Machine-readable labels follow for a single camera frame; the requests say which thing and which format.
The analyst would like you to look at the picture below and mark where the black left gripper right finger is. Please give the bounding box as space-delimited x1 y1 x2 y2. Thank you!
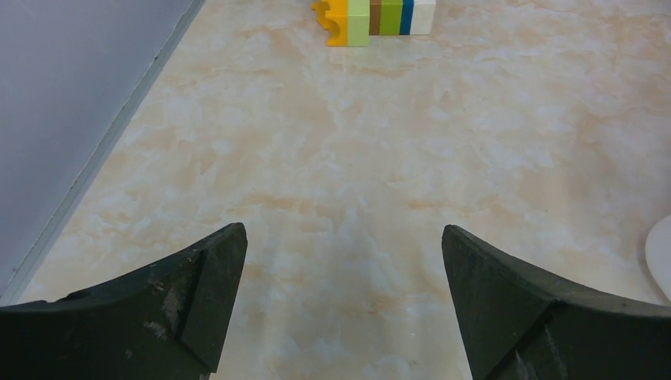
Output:
442 225 670 379

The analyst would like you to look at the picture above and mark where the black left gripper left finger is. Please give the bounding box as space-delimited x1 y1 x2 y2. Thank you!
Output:
1 222 248 379

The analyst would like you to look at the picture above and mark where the white plastic dish rack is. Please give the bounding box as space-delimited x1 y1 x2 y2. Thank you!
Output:
645 215 671 299

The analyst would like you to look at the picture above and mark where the striped colourful toy block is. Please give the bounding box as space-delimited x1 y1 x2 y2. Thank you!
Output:
311 0 437 47

